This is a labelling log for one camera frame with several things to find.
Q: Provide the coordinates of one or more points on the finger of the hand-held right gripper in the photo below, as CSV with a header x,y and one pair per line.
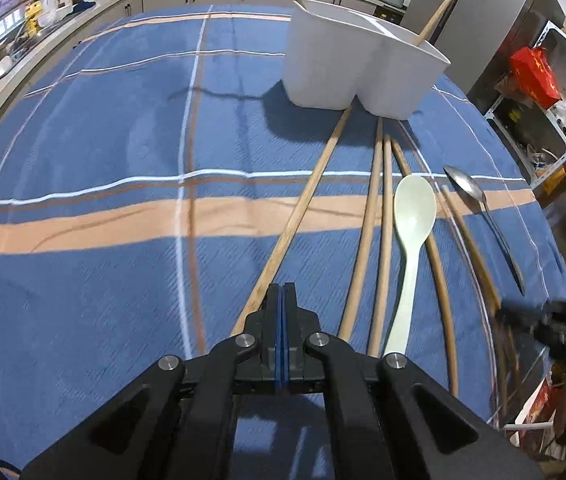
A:
x,y
523,316

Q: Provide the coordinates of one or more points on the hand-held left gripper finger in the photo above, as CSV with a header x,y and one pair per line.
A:
x,y
288,340
277,340

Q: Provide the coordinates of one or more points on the metal spoon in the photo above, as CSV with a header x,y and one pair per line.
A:
x,y
463,182

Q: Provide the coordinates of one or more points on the white plastic spoon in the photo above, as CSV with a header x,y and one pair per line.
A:
x,y
413,210

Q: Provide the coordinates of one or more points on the white plastic utensil holder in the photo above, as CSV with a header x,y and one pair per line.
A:
x,y
328,60

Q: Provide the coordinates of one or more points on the red bag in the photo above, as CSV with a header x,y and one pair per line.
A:
x,y
533,75

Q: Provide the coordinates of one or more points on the blue plaid tablecloth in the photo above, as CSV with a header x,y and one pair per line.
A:
x,y
88,160

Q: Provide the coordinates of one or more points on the white metal shelf rack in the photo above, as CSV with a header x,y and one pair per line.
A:
x,y
558,40

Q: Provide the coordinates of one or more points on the grey refrigerator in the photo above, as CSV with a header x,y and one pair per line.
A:
x,y
483,20

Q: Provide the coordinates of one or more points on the steel kitchen sink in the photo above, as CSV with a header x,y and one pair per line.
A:
x,y
38,40

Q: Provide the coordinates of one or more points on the blue cloth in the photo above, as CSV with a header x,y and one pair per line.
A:
x,y
82,5

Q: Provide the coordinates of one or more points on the yellow bottle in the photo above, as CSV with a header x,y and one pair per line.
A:
x,y
34,15

